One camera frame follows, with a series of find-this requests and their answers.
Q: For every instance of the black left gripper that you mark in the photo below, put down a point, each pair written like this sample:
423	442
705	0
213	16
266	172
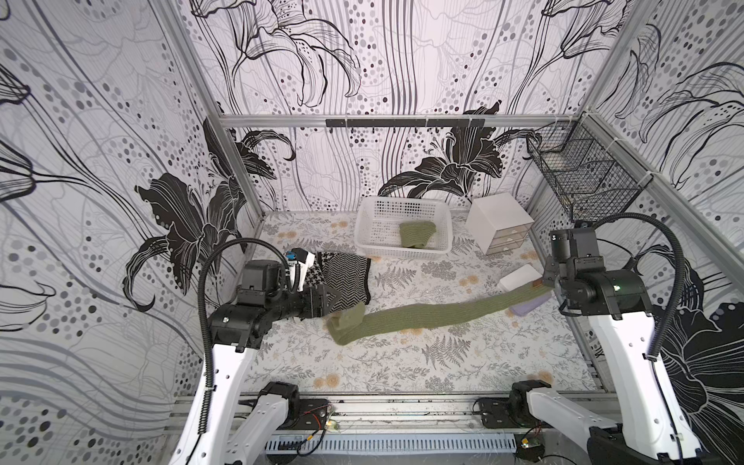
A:
318	308

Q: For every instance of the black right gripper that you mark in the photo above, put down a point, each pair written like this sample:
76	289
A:
549	276

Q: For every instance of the green knitted scarf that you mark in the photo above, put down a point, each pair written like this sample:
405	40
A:
416	234
355	323

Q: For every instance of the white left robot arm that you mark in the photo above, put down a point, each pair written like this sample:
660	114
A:
232	337

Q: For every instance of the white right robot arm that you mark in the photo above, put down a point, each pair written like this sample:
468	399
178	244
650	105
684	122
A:
652	428

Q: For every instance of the black white patterned scarf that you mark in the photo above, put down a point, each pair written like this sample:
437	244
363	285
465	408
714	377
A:
345	274

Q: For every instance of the white plastic laundry basket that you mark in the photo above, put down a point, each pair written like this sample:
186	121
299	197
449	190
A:
377	227

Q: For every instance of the white rectangular box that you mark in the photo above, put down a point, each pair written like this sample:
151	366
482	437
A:
520	277

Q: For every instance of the lavender flat pad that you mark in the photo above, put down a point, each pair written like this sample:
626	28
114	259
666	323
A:
526	307

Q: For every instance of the white mini drawer cabinet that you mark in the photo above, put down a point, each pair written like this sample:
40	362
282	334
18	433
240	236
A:
498	223

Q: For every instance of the black wire wall basket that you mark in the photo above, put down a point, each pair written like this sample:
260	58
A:
588	181

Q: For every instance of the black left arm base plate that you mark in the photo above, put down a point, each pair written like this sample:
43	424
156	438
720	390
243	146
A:
308	412

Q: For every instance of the white slotted cable duct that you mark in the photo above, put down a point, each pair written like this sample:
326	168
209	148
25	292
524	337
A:
392	444

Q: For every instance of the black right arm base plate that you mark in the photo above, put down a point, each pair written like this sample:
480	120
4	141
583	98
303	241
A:
497	412

